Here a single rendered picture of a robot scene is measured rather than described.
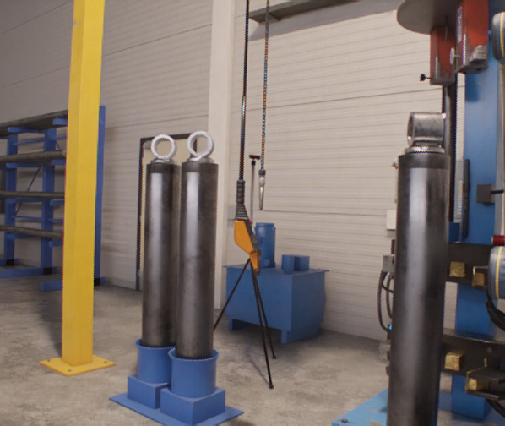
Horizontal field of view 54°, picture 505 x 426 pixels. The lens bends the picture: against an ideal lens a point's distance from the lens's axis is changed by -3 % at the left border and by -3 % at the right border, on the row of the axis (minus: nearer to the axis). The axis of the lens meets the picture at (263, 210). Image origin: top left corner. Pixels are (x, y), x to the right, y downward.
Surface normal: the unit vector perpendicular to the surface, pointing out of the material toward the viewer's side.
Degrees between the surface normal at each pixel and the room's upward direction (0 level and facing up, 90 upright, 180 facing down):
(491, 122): 90
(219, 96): 90
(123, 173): 90
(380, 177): 90
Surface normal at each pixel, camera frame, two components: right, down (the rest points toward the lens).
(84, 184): 0.78, 0.04
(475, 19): 0.00, 0.01
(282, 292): -0.62, -0.01
